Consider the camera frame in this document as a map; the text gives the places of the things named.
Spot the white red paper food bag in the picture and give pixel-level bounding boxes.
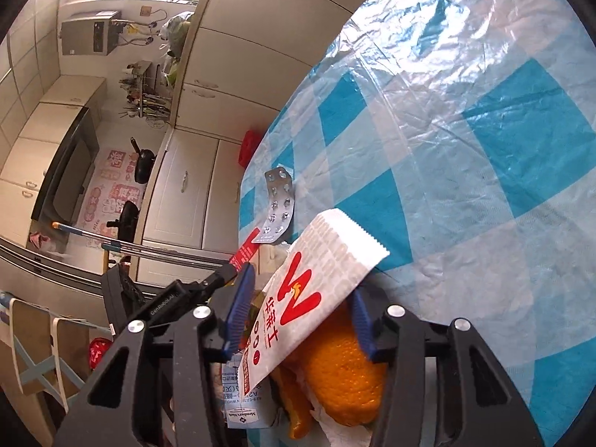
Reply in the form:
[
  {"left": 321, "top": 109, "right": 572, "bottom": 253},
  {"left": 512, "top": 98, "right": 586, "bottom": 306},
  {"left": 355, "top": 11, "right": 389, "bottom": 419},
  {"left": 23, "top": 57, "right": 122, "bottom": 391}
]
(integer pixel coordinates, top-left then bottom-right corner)
[{"left": 237, "top": 209, "right": 389, "bottom": 397}]

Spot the white napkin under peel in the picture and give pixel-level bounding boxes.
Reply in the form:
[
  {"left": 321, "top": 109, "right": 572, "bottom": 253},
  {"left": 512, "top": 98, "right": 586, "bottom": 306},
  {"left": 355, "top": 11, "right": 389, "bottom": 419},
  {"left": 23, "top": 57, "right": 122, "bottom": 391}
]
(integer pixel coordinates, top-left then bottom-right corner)
[{"left": 311, "top": 400, "right": 372, "bottom": 447}]

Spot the small orange peel piece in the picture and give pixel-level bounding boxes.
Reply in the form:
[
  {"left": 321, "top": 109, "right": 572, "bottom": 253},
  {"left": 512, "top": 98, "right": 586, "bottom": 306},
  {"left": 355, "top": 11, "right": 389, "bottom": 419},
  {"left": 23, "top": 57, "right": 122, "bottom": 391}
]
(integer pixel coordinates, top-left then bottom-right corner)
[{"left": 272, "top": 365, "right": 314, "bottom": 440}]

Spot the black range hood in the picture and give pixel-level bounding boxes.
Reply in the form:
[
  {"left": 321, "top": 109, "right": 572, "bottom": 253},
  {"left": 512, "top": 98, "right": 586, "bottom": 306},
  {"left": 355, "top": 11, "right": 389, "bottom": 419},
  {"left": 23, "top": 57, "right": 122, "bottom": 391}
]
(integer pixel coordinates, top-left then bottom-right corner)
[{"left": 30, "top": 107, "right": 99, "bottom": 225}]

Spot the orange peel large piece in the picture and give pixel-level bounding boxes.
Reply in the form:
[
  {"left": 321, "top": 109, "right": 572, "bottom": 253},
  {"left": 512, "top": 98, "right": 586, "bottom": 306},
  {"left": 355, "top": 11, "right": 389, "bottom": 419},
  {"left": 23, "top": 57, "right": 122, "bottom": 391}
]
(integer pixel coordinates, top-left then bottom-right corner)
[{"left": 285, "top": 303, "right": 387, "bottom": 427}]

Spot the silver pill blister pack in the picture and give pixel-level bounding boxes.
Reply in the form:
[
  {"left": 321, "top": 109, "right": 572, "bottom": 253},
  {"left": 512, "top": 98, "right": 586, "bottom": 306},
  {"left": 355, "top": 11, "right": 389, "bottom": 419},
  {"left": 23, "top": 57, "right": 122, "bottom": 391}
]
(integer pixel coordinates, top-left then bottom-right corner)
[{"left": 254, "top": 165, "right": 295, "bottom": 245}]

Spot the red lined small trash bin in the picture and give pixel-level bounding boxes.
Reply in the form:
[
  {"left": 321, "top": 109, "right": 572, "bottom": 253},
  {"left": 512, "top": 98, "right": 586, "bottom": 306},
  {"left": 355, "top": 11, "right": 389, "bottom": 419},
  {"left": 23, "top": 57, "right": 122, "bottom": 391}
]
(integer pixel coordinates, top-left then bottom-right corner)
[{"left": 238, "top": 129, "right": 264, "bottom": 168}]

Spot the blue checkered plastic tablecloth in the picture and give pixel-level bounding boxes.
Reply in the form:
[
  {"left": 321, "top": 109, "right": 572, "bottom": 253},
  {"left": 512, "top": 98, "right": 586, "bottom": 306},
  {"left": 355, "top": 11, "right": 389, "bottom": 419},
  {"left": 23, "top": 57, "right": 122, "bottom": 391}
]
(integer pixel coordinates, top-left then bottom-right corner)
[{"left": 238, "top": 0, "right": 595, "bottom": 446}]

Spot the black wok on stove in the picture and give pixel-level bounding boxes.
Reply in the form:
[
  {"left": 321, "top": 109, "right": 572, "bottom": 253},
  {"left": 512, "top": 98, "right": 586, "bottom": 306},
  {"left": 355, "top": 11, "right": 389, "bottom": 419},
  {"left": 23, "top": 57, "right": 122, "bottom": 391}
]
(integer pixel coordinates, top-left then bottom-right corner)
[{"left": 130, "top": 137, "right": 156, "bottom": 185}]

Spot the mop handle pole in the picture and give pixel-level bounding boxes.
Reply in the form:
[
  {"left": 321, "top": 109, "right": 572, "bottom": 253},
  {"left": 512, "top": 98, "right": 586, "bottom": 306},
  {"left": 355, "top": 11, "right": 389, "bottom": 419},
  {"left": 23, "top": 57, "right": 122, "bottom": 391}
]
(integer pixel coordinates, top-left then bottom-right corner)
[{"left": 51, "top": 221, "right": 229, "bottom": 269}]

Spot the gas water heater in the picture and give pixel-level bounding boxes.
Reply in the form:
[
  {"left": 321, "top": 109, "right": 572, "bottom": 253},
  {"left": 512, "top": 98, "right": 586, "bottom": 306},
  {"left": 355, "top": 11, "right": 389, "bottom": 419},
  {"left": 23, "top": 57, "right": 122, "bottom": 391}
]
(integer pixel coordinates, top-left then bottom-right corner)
[{"left": 60, "top": 10, "right": 122, "bottom": 56}]

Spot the green white drink carton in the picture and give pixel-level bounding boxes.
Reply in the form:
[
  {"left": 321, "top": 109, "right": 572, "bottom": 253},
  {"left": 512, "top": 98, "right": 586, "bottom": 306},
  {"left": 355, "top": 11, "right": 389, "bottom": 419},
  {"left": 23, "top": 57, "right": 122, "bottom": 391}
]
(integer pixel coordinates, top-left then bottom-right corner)
[{"left": 210, "top": 288, "right": 281, "bottom": 430}]

